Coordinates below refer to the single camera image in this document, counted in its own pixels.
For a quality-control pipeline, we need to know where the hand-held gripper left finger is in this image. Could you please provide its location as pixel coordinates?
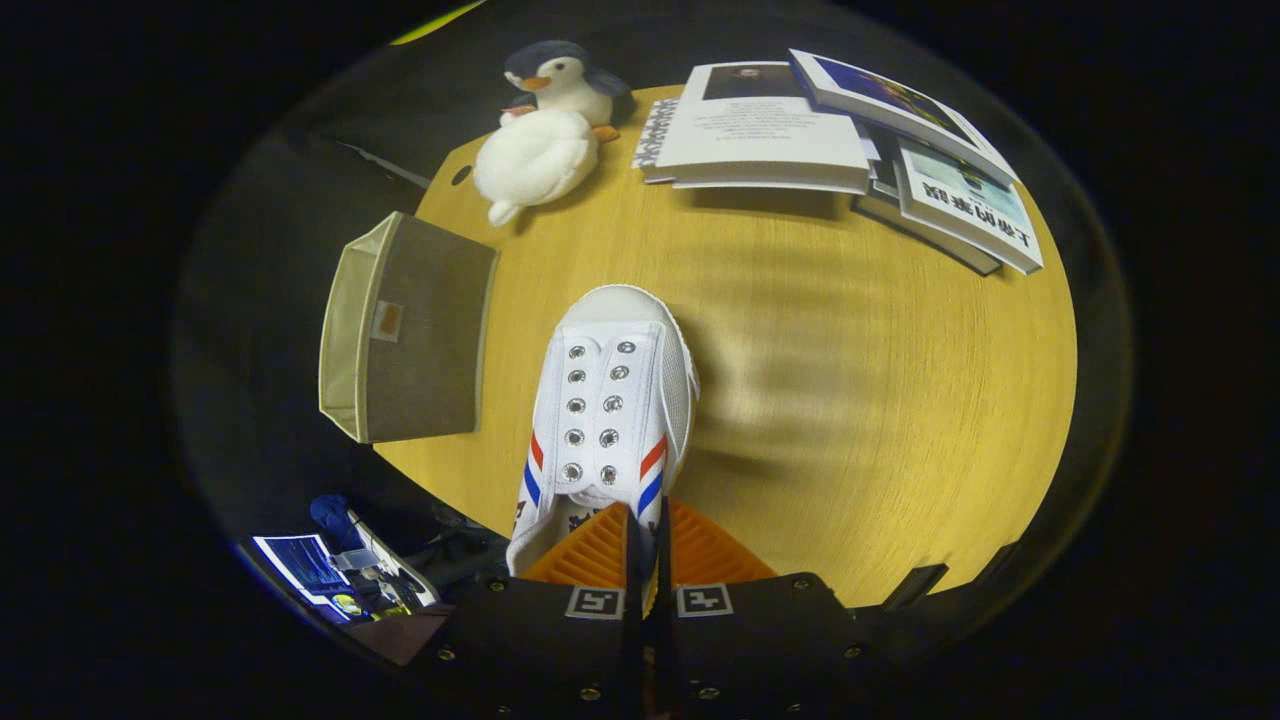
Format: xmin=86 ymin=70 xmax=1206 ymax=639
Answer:
xmin=430 ymin=502 xmax=646 ymax=716

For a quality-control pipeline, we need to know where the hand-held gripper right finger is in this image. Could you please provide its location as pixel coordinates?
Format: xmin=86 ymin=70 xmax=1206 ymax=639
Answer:
xmin=655 ymin=497 xmax=881 ymax=716

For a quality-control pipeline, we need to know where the white striped canvas shoe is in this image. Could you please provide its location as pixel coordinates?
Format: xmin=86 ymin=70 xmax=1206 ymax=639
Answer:
xmin=505 ymin=285 xmax=701 ymax=581

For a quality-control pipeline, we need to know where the grey fabric storage box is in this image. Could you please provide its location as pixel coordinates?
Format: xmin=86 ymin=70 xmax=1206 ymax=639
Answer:
xmin=318 ymin=211 xmax=499 ymax=445

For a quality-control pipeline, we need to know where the blue cloth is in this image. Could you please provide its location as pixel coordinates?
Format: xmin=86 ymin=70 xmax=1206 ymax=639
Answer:
xmin=310 ymin=495 xmax=358 ymax=546

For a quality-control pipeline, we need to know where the computer monitor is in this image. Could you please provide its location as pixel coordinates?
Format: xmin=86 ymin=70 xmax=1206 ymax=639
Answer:
xmin=252 ymin=535 xmax=351 ymax=613

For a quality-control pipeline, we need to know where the white duck plush toy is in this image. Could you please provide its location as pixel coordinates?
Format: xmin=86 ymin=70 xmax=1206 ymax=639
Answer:
xmin=472 ymin=107 xmax=601 ymax=228

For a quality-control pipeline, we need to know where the teal cover book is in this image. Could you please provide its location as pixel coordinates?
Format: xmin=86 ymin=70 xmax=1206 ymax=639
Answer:
xmin=895 ymin=135 xmax=1044 ymax=275

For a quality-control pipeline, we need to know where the patterned cover book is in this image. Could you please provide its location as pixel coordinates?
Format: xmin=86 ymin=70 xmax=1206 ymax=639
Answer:
xmin=632 ymin=97 xmax=681 ymax=181

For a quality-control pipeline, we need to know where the blue picture cover book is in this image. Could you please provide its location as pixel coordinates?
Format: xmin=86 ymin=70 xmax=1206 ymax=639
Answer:
xmin=788 ymin=48 xmax=1021 ymax=186

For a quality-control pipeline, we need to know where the penguin plush toy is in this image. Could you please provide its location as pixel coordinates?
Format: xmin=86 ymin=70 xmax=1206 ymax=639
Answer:
xmin=500 ymin=40 xmax=636 ymax=143

